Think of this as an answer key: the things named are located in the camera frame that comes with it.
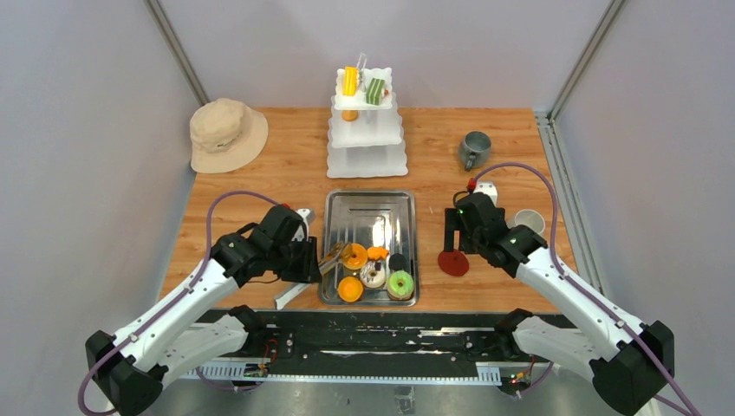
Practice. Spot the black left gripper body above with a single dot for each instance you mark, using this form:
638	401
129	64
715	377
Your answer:
295	263

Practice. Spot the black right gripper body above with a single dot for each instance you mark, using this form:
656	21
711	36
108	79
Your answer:
469	240

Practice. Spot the metal tongs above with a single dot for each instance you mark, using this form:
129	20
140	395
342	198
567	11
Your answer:
298	290

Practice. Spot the orange glazed donut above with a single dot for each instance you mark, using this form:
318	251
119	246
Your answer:
354	256

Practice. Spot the orange fish cookie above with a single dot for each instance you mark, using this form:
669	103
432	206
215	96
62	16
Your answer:
377	254

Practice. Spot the white chocolate drizzle donut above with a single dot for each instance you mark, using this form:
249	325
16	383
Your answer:
373	274

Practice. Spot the tan round biscuit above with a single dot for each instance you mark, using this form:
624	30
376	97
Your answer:
349	115

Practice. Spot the green striped cake slice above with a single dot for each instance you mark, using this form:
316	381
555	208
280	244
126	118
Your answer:
375	92

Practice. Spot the yellow cake slice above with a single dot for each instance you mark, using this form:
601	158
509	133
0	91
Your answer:
350	81

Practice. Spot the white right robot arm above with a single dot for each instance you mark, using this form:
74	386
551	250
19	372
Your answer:
627	361

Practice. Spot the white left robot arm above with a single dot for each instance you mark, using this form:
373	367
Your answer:
134	364

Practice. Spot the yellow black round coaster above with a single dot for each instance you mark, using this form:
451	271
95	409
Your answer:
457	196

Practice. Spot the white cup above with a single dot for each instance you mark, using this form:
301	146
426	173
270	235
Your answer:
530	218

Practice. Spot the red round coaster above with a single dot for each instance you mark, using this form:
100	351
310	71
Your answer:
453	262

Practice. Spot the metal tray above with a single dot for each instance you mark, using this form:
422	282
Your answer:
375	218

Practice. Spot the grey metal mug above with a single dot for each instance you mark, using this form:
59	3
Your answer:
474	150

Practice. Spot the black round cookie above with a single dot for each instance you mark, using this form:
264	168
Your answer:
397	262

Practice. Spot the green glazed donut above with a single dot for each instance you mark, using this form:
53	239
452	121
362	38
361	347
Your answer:
400	285

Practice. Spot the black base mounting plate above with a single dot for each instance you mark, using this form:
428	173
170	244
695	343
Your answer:
389	345

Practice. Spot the white three-tier dessert stand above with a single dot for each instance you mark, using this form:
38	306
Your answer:
372	146

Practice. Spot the beige bucket hat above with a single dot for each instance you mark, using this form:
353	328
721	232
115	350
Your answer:
226	135

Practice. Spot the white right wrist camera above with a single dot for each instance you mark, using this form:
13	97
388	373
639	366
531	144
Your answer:
487	188

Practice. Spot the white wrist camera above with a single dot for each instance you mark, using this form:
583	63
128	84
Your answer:
307	214
487	188

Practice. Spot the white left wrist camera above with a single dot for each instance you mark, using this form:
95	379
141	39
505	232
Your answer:
307	214

